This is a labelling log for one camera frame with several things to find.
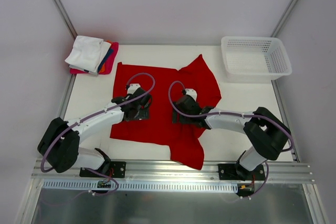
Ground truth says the white folded t shirt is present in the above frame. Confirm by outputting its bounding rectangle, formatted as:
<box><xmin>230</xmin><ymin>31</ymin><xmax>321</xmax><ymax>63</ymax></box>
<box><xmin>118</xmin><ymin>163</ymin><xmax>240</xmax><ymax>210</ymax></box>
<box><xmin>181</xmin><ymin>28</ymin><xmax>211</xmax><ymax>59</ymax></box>
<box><xmin>65</xmin><ymin>35</ymin><xmax>111</xmax><ymax>74</ymax></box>

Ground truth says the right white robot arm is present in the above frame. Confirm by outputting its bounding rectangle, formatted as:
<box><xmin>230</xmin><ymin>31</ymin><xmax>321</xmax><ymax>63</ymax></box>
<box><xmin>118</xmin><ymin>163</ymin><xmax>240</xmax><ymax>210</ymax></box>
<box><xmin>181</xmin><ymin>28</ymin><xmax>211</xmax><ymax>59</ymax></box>
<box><xmin>171</xmin><ymin>94</ymin><xmax>293</xmax><ymax>180</ymax></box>

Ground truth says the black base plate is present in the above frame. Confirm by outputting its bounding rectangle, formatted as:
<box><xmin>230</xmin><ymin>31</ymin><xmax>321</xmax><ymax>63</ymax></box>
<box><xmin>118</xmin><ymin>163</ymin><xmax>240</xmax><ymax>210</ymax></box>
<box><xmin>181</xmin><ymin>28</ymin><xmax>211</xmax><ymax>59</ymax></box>
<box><xmin>79</xmin><ymin>161</ymin><xmax>126</xmax><ymax>178</ymax></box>
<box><xmin>218</xmin><ymin>163</ymin><xmax>266</xmax><ymax>181</ymax></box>

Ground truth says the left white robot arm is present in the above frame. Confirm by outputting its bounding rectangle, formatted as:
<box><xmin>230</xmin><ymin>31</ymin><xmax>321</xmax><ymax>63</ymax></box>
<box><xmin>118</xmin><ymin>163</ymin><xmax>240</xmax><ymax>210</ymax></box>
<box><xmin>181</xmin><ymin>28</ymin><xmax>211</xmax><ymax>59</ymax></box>
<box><xmin>37</xmin><ymin>85</ymin><xmax>152</xmax><ymax>177</ymax></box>

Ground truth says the blue folded t shirt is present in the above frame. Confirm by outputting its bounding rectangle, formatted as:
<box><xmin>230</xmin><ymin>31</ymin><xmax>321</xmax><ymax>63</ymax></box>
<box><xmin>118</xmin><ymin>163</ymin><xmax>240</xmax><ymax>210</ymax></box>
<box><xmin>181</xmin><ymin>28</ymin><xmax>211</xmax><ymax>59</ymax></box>
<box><xmin>97</xmin><ymin>48</ymin><xmax>113</xmax><ymax>73</ymax></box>

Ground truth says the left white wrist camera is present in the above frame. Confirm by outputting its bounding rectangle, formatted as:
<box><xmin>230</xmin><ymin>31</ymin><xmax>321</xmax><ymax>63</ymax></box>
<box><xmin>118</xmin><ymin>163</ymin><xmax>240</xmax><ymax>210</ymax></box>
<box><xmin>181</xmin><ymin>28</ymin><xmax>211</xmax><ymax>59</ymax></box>
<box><xmin>127</xmin><ymin>83</ymin><xmax>145</xmax><ymax>95</ymax></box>

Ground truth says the white slotted cable duct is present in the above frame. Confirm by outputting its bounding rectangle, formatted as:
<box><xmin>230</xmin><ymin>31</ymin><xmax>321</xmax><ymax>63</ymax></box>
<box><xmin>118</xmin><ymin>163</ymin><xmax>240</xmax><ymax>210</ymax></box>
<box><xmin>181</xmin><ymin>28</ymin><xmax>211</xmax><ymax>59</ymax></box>
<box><xmin>43</xmin><ymin>179</ymin><xmax>238</xmax><ymax>194</ymax></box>

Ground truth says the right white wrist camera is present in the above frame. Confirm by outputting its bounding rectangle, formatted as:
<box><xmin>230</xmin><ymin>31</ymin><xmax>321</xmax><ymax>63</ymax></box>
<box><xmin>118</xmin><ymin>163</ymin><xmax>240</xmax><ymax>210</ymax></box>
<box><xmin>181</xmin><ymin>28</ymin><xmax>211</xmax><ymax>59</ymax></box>
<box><xmin>182</xmin><ymin>89</ymin><xmax>197</xmax><ymax>101</ymax></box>

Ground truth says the white plastic basket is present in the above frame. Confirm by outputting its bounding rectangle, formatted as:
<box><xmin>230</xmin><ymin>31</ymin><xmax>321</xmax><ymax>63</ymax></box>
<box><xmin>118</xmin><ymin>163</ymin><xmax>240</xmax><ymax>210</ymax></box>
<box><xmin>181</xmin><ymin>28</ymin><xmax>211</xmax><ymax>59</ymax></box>
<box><xmin>221</xmin><ymin>36</ymin><xmax>292</xmax><ymax>83</ymax></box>

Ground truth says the red t shirt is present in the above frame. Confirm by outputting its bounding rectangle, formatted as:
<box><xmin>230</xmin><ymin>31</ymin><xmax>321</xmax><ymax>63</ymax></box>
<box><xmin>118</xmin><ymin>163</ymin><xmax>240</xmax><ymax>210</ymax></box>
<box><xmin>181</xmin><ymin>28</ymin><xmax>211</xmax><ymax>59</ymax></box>
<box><xmin>110</xmin><ymin>55</ymin><xmax>222</xmax><ymax>170</ymax></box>

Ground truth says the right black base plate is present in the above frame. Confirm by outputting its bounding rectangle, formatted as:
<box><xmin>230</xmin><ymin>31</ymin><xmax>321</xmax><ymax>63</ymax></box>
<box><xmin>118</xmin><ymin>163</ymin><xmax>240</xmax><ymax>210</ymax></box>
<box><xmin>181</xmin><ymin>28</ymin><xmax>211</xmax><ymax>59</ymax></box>
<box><xmin>218</xmin><ymin>163</ymin><xmax>266</xmax><ymax>181</ymax></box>

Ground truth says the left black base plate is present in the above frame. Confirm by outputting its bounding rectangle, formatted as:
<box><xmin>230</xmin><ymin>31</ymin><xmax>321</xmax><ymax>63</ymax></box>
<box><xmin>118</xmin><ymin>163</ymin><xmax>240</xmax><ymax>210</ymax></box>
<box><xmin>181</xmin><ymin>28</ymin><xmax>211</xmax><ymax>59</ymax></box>
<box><xmin>79</xmin><ymin>161</ymin><xmax>126</xmax><ymax>178</ymax></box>

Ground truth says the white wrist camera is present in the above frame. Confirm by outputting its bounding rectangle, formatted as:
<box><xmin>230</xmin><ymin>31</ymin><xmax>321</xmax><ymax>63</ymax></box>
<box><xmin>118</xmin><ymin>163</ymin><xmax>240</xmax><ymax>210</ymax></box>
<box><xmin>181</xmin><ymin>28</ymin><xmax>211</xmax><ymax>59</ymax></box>
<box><xmin>127</xmin><ymin>83</ymin><xmax>145</xmax><ymax>95</ymax></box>
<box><xmin>182</xmin><ymin>89</ymin><xmax>197</xmax><ymax>101</ymax></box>

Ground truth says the aluminium mounting rail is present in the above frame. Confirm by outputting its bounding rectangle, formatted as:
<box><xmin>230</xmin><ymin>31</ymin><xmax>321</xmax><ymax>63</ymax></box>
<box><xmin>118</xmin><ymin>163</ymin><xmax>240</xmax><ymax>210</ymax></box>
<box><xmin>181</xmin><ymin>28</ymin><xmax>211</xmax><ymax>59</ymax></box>
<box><xmin>30</xmin><ymin>158</ymin><xmax>314</xmax><ymax>184</ymax></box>

